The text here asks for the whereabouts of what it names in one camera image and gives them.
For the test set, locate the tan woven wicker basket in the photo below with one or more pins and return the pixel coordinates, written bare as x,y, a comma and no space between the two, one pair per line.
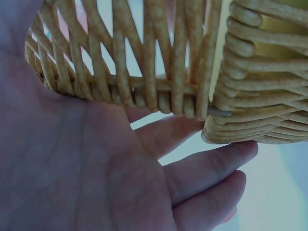
252,96

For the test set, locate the person's left hand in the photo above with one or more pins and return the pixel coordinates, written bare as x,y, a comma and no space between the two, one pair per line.
72,156

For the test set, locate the yellow object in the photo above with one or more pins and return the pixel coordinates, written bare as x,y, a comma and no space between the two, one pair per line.
276,49

